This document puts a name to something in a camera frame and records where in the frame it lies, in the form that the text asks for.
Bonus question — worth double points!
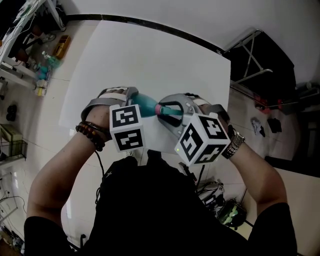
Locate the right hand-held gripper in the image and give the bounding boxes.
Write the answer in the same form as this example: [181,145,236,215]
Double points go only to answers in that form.
[157,92,232,167]

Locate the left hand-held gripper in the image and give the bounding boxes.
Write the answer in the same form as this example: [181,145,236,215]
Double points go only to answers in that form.
[81,86,146,153]

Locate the pink spray nozzle head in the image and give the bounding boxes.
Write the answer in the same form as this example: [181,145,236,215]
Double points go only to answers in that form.
[154,103,184,117]

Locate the teal spray bottle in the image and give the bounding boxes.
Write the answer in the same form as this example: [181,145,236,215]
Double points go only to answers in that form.
[131,93,161,119]

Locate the person's right forearm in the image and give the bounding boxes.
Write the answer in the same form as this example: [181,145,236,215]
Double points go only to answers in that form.
[228,142,289,216]

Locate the person's left forearm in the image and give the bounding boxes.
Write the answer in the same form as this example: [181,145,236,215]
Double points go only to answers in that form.
[26,124,113,226]

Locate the person's right hand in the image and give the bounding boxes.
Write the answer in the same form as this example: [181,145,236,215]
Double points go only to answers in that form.
[199,104,235,139]

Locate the person's left hand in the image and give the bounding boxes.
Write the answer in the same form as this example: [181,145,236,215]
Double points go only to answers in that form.
[86,90,128,137]

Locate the white table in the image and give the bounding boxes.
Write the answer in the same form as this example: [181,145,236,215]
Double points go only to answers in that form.
[58,19,231,154]

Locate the silver wristwatch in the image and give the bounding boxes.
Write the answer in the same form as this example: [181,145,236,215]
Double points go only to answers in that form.
[221,124,247,160]

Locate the white rag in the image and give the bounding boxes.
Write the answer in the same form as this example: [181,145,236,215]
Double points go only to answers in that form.
[250,116,266,137]

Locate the small wooden box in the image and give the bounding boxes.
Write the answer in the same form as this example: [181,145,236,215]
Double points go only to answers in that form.
[52,34,72,60]

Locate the red plastic bag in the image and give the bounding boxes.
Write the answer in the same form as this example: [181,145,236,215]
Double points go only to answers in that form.
[252,92,285,111]

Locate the person's black clothing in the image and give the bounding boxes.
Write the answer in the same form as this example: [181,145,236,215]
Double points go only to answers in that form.
[23,149,299,256]

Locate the black cloth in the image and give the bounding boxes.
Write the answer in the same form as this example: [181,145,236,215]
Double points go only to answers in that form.
[266,117,283,134]

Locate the black fabric folding cart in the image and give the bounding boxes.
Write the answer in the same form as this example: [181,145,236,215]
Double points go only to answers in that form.
[222,28,297,101]

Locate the white office desk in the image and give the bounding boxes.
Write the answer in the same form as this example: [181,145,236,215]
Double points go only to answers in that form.
[0,0,68,88]

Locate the black green helmet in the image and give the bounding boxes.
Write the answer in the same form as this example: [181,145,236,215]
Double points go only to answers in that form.
[217,199,248,229]

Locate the pair of black shoes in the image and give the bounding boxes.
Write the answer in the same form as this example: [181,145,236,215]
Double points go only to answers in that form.
[6,104,18,123]

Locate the olive beige box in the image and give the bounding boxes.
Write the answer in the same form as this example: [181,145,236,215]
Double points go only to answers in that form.
[0,124,24,156]

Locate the dark grey suitcase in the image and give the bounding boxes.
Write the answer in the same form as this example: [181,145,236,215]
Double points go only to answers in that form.
[282,81,320,116]

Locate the black monitor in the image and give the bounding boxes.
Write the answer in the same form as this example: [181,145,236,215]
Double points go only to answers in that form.
[0,0,26,38]

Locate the beige partition panel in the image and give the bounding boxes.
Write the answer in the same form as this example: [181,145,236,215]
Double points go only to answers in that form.
[246,166,320,256]

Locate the dark beaded bracelet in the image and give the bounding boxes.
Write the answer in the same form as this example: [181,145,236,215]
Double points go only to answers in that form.
[75,120,112,153]

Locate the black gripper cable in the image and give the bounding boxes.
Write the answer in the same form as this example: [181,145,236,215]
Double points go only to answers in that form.
[94,149,106,206]

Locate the white devices with black cables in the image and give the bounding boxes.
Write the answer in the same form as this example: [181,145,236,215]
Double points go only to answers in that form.
[196,178,226,209]

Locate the black wire basket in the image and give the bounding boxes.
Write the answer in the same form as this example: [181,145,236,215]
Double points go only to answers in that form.
[0,124,29,162]

